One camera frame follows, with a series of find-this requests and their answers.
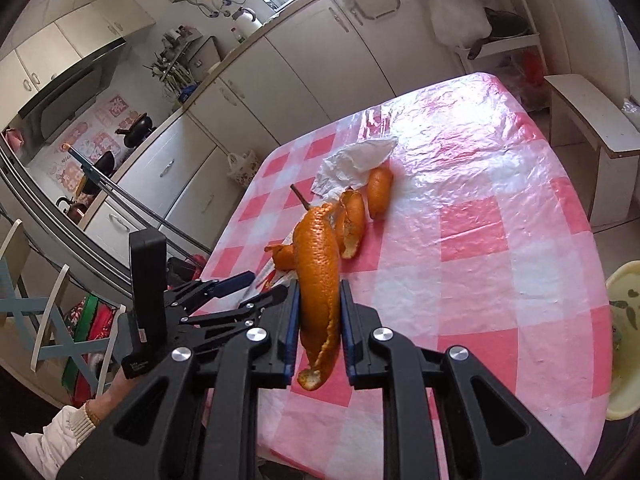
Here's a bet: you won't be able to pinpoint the small orange peel piece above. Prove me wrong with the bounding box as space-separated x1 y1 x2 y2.
265 242 299 271

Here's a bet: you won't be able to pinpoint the white trolley cart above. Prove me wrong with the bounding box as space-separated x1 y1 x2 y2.
405 0 548 111

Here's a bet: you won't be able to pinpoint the white tissue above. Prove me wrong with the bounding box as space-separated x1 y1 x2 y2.
311 136 399 197

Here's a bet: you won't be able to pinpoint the long orange peel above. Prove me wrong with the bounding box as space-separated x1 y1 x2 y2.
292 203 343 392

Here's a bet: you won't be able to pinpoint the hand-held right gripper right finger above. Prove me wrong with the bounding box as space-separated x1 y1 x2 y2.
339 280 586 480

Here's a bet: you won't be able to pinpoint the utensil rack with utensils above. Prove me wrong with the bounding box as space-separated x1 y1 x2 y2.
142 25 201 96

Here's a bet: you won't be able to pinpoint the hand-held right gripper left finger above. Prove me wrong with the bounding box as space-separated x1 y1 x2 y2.
55 280 303 480

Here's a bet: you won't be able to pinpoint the black range hood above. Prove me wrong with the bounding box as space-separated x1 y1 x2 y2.
17 37 126 131

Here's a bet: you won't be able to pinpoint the red and green plush slippers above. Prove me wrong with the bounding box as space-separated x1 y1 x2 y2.
60 292 121 406

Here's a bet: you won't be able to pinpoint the white plastic bag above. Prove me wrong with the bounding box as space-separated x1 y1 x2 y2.
430 0 488 46

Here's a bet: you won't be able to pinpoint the floral waste bin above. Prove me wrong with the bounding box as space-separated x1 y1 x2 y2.
227 150 261 191

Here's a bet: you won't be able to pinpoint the black frying pan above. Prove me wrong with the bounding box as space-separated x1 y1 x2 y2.
467 7 531 58

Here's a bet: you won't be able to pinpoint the person's left forearm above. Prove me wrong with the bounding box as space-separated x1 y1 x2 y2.
12 375 136 480

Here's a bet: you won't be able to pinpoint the short orange peel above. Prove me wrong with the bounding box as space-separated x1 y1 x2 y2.
366 165 395 221

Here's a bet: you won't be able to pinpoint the curled orange peel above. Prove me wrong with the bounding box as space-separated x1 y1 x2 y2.
334 189 367 260

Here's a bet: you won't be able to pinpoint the grey broom pole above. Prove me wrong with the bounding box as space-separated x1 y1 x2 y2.
100 175 213 257

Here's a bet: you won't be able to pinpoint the cream wall cabinets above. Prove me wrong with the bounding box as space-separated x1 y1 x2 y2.
0 0 156 111

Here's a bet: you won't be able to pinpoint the cream kitchen base cabinets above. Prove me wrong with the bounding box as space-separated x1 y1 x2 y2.
75 0 471 261

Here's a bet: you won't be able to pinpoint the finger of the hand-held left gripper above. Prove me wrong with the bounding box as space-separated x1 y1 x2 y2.
187 287 291 336
167 270 257 311

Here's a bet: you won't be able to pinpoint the cream and blue shelf rack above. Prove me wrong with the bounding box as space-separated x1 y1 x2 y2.
0 217 126 401

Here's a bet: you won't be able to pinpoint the copper kettle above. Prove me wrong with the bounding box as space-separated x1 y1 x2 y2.
56 195 86 219

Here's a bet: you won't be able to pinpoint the white stool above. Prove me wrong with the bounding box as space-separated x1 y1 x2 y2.
542 74 640 221

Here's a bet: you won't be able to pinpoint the pink checkered plastic tablecloth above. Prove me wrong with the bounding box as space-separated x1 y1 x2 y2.
200 72 613 480

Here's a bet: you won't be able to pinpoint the black wok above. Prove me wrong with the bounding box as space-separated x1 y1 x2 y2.
116 112 155 148

